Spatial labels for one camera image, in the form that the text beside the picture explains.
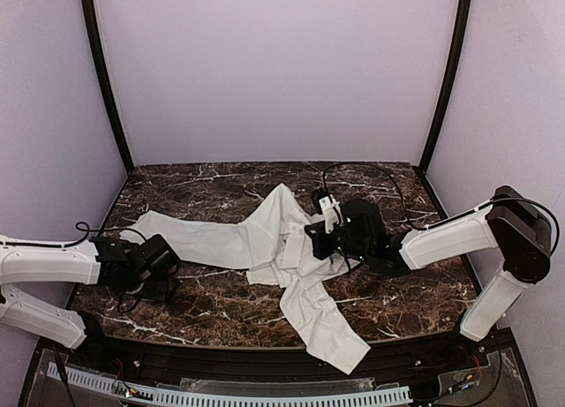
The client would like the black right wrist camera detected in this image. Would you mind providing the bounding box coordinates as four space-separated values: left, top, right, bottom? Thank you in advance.
311 189 383 249

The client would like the white button shirt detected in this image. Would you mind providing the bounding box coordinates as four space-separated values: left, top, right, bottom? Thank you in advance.
120 185 370 374

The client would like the black frame post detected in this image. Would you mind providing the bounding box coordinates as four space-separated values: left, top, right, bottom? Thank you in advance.
80 0 134 174
418 0 471 175

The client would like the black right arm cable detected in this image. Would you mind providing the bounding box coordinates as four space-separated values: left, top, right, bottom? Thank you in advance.
321 162 557 258

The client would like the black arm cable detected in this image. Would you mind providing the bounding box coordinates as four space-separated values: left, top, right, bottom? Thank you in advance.
321 162 557 258
61 221 151 252

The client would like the white slotted cable duct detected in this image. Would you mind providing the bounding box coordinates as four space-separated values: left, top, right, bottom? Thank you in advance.
66 366 413 407

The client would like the black front table rail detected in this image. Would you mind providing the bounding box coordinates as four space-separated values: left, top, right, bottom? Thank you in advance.
76 333 486 384

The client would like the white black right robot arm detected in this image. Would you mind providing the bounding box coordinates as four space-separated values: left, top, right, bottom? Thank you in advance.
305 185 561 343

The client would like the black left frame post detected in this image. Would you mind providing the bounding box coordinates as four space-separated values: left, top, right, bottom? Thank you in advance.
80 0 134 174

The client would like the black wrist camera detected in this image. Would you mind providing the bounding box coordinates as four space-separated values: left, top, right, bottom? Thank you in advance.
311 189 383 249
126 234 181 281

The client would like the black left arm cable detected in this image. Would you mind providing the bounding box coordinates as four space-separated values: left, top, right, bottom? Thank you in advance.
61 221 151 252

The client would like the black right frame post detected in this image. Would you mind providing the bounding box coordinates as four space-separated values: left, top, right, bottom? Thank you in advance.
418 0 471 175

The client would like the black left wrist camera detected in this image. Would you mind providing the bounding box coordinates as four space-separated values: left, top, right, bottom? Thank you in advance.
126 234 181 281

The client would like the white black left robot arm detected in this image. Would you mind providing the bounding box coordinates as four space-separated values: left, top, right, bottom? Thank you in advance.
1 235 181 350

